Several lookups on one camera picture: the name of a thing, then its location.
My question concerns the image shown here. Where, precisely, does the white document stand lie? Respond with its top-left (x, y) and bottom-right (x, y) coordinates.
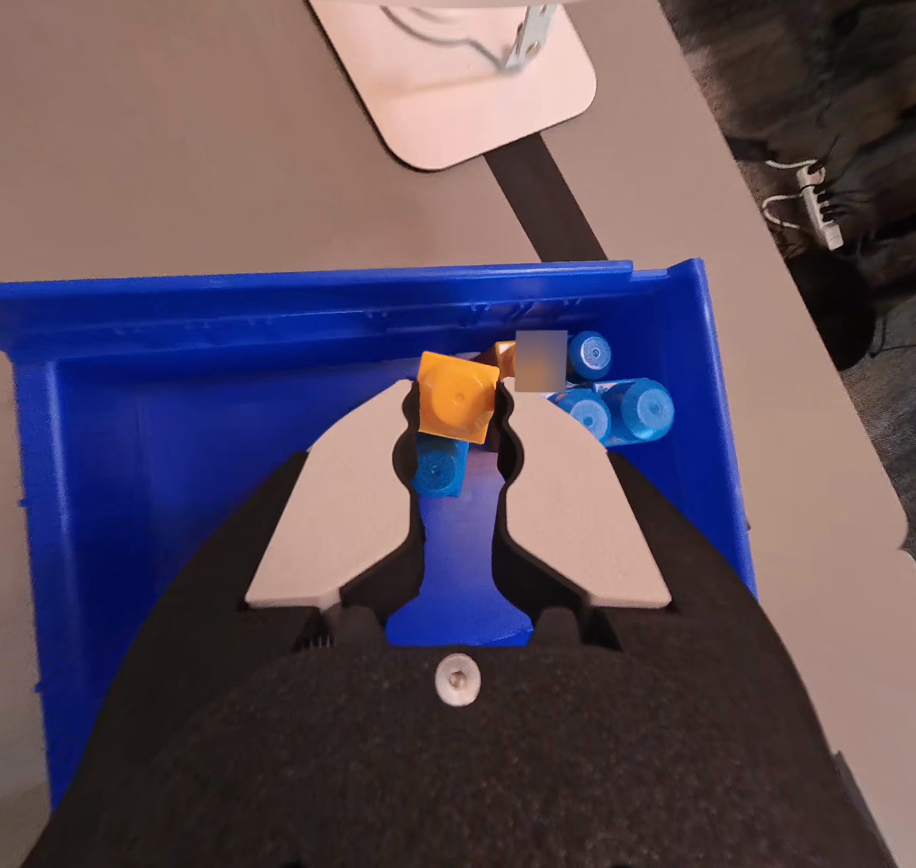
top-left (304, 0), bottom-right (598, 171)

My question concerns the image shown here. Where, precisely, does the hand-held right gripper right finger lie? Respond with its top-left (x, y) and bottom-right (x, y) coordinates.
top-left (492, 380), bottom-right (674, 626)

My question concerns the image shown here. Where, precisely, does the blue plastic bin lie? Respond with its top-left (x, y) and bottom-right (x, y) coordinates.
top-left (0, 258), bottom-right (760, 812)

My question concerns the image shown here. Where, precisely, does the white power strip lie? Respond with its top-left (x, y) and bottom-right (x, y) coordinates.
top-left (760, 158), bottom-right (847, 252)

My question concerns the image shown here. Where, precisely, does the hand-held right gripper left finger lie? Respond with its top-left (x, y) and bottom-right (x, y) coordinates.
top-left (244, 380), bottom-right (430, 629)

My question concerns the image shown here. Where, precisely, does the yellow mega block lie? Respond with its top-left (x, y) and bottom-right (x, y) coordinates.
top-left (416, 351), bottom-right (500, 445)

